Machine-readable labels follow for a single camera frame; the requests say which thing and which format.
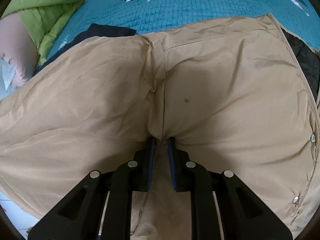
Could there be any tan khaki jacket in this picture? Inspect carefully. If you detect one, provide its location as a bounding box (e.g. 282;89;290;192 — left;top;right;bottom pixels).
1;14;319;239

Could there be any folded dark navy garment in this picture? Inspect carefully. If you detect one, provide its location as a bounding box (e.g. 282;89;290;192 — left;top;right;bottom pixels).
35;23;137;75

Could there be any teal quilted bed cover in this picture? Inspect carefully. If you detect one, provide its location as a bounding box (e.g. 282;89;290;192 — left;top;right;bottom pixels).
51;0;319;54

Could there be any pink pillow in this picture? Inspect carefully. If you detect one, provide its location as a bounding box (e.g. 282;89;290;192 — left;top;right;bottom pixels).
1;13;39;90

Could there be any green blanket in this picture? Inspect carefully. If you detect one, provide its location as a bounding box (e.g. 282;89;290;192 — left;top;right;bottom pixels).
2;0;85;64

